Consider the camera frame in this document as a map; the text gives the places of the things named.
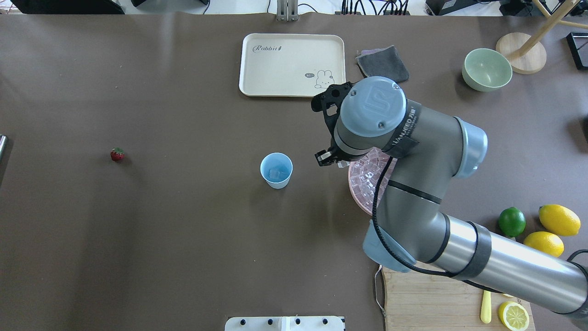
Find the grey folded cloth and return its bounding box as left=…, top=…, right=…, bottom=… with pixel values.
left=356, top=45, right=410, bottom=83

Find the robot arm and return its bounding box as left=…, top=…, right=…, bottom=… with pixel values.
left=311, top=77, right=587, bottom=325

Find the clear ice cubes pile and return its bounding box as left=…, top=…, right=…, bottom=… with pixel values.
left=350, top=149, right=396, bottom=207

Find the pink bowl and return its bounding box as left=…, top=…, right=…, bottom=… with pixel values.
left=348, top=147, right=398, bottom=217

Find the metal muddler with black cap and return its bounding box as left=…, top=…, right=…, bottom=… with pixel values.
left=0, top=134, right=9, bottom=160

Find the cream rabbit tray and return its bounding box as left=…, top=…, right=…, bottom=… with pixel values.
left=238, top=33, right=347, bottom=97

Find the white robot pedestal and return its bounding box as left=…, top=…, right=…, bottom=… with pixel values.
left=224, top=315, right=346, bottom=331

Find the clear ice cube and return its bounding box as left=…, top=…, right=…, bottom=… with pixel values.
left=267, top=168, right=288, bottom=182

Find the lemon half slice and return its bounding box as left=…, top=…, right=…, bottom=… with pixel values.
left=498, top=301, right=531, bottom=331

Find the light blue cup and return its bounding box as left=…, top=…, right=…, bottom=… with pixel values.
left=259, top=152, right=293, bottom=190

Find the yellow lemon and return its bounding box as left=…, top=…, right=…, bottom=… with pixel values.
left=538, top=205, right=581, bottom=236
left=523, top=231, right=565, bottom=257

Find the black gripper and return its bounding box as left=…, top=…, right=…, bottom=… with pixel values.
left=315, top=146, right=351, bottom=167

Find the red strawberry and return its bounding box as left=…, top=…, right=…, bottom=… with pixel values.
left=110, top=147, right=125, bottom=162

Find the green lime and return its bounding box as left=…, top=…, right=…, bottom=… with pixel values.
left=498, top=207, right=526, bottom=237

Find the aluminium frame post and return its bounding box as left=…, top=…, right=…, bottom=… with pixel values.
left=276, top=0, right=300, bottom=22

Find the green bowl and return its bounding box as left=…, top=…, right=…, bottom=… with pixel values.
left=462, top=48, right=513, bottom=92

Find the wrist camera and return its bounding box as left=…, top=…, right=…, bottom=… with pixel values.
left=311, top=82, right=354, bottom=137

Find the yellow plastic knife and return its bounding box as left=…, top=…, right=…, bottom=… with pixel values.
left=480, top=291, right=492, bottom=324

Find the wooden stand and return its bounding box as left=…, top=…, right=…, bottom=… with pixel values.
left=496, top=0, right=587, bottom=74

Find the wooden cutting board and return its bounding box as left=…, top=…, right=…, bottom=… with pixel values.
left=374, top=267, right=536, bottom=331

